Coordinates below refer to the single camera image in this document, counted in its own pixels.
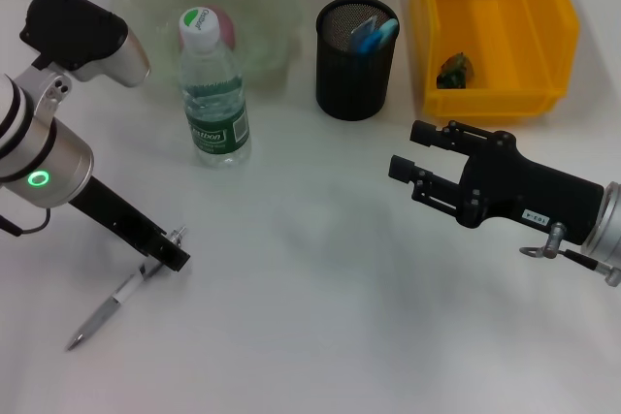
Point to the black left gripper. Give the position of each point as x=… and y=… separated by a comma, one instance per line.
x=111, y=215

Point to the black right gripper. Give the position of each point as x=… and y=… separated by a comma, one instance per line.
x=524, y=191

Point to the green plastic wrapper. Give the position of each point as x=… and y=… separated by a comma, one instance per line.
x=456, y=72

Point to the silver white pen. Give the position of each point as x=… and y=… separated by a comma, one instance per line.
x=97, y=317

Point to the light blue scissors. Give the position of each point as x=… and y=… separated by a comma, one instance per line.
x=373, y=41

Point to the clear plastic ruler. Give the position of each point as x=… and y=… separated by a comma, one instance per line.
x=364, y=31

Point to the clear green-label water bottle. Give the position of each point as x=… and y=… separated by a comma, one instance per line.
x=216, y=113

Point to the pink peach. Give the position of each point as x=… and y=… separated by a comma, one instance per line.
x=227, y=31

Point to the black mesh pen holder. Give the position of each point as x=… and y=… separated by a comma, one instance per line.
x=356, y=84

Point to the translucent green fruit bowl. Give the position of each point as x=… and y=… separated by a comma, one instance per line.
x=262, y=31

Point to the yellow plastic bin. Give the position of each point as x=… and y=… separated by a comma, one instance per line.
x=524, y=21

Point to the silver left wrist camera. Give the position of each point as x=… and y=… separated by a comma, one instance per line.
x=77, y=31

